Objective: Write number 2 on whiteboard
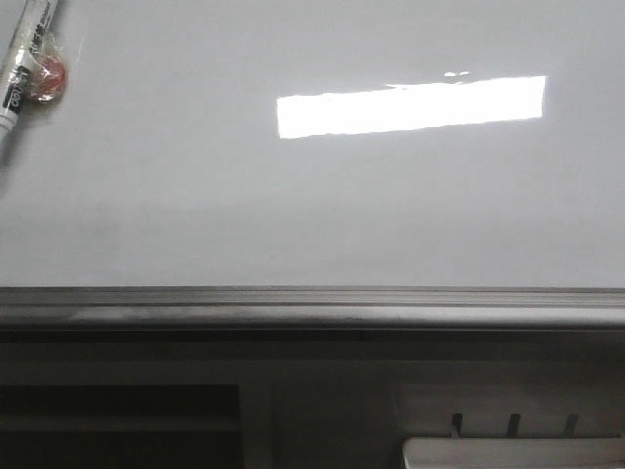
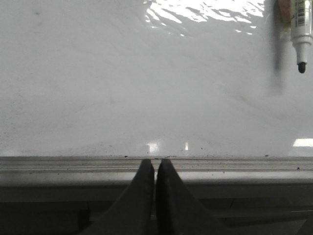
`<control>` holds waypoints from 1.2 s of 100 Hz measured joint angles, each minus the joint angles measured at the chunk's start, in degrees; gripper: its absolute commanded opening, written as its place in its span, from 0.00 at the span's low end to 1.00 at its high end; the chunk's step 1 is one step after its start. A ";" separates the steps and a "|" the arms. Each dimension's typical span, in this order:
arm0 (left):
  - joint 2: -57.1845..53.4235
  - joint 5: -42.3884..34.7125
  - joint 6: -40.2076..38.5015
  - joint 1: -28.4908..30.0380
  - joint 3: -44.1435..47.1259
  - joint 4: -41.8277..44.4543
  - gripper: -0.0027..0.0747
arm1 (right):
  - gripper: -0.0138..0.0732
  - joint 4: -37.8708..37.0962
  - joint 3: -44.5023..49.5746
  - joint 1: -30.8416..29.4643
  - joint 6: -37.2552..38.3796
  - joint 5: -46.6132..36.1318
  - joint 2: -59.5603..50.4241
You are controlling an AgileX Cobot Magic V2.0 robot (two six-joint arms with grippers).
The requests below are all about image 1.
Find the red magnet taped to marker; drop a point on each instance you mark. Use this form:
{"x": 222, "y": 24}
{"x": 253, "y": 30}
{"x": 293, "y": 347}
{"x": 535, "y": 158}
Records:
{"x": 49, "y": 74}

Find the white whiteboard with metal frame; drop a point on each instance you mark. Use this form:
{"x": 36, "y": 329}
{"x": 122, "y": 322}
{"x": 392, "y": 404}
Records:
{"x": 322, "y": 164}

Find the white whiteboard marker pen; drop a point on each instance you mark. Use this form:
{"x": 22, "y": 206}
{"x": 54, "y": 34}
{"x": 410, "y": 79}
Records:
{"x": 19, "y": 64}

